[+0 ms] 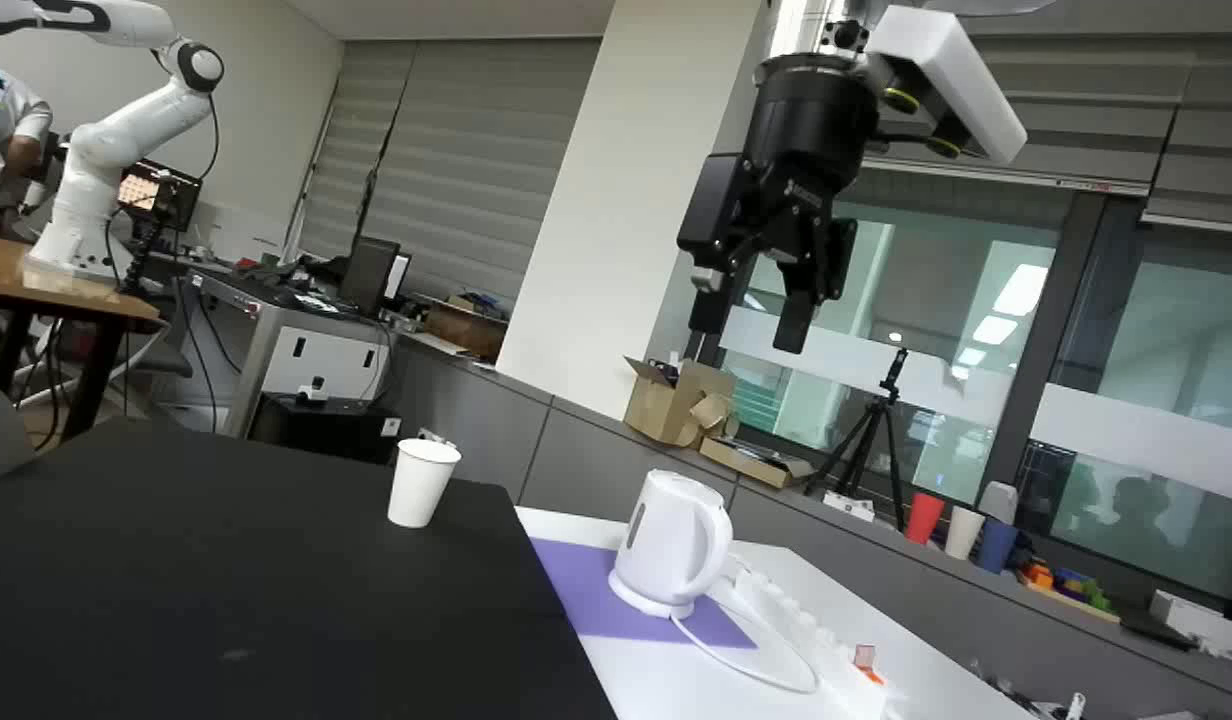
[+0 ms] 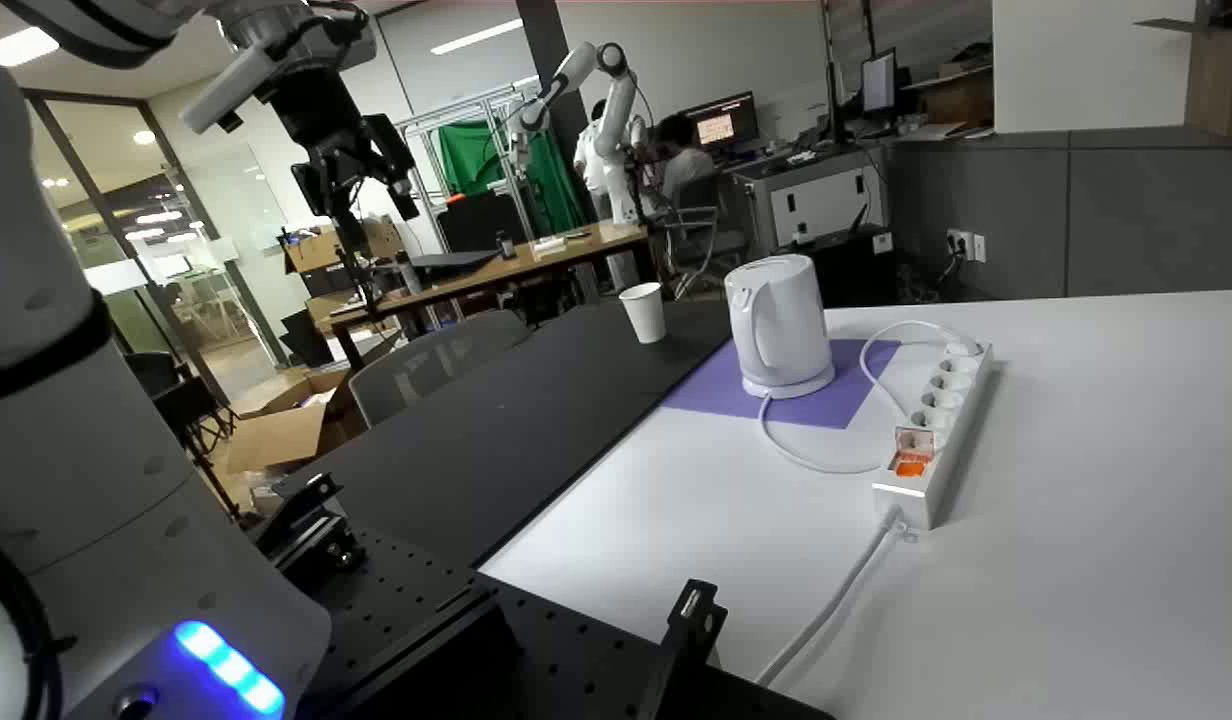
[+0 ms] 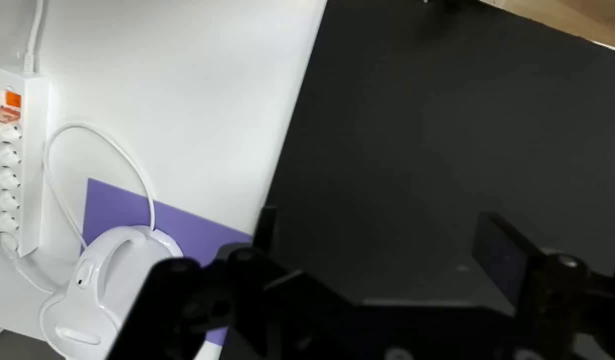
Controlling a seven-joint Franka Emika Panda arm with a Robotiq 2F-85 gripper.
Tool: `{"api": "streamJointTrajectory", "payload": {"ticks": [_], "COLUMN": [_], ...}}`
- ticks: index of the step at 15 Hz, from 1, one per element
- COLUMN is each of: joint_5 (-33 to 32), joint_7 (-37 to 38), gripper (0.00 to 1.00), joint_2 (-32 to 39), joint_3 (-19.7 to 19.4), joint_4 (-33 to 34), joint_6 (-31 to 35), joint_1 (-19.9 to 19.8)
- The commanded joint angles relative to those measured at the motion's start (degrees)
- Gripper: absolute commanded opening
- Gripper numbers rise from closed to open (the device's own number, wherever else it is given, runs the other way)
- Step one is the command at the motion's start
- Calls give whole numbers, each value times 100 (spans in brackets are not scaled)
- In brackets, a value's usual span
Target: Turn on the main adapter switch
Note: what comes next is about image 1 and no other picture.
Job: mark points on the white plastic cup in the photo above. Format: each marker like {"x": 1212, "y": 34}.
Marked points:
{"x": 965, "y": 534}

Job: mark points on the white paper cup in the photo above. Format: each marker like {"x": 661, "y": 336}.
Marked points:
{"x": 416, "y": 482}

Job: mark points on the purple mat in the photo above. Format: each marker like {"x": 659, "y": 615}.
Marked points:
{"x": 581, "y": 593}

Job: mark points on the open cardboard box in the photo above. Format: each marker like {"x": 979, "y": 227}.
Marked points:
{"x": 679, "y": 403}

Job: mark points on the black monitor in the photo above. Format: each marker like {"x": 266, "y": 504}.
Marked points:
{"x": 370, "y": 275}

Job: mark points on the grey window blinds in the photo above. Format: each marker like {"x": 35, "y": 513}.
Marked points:
{"x": 469, "y": 161}

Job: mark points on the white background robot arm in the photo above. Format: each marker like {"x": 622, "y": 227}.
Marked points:
{"x": 102, "y": 143}

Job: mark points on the orange small toy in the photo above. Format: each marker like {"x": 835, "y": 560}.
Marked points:
{"x": 1039, "y": 579}

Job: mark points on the blue cup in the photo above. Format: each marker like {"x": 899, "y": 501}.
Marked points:
{"x": 999, "y": 546}

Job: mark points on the black equipment box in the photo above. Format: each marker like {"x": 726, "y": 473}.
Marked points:
{"x": 163, "y": 202}

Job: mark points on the flat cardboard piece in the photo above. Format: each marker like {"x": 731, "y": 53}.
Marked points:
{"x": 742, "y": 462}

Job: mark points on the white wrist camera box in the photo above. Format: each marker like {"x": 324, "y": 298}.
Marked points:
{"x": 956, "y": 82}

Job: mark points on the white electric kettle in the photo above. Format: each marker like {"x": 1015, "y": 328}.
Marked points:
{"x": 669, "y": 540}

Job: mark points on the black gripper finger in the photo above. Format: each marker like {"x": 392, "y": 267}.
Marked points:
{"x": 792, "y": 314}
{"x": 705, "y": 319}

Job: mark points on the grey metal cabinet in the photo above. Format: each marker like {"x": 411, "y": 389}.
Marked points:
{"x": 317, "y": 355}

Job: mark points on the wooden table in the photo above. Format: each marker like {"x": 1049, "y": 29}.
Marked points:
{"x": 58, "y": 286}

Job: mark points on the black camera tripod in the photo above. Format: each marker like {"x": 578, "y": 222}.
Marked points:
{"x": 874, "y": 435}

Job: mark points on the white power strip orange switch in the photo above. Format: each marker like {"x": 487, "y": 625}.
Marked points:
{"x": 803, "y": 631}

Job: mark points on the red cup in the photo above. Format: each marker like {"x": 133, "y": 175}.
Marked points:
{"x": 920, "y": 519}

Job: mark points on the person in light shirt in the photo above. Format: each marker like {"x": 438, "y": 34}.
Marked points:
{"x": 1, "y": 122}

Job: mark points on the brown box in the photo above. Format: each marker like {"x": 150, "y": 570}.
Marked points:
{"x": 463, "y": 328}

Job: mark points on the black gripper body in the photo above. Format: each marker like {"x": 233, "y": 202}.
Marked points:
{"x": 803, "y": 125}

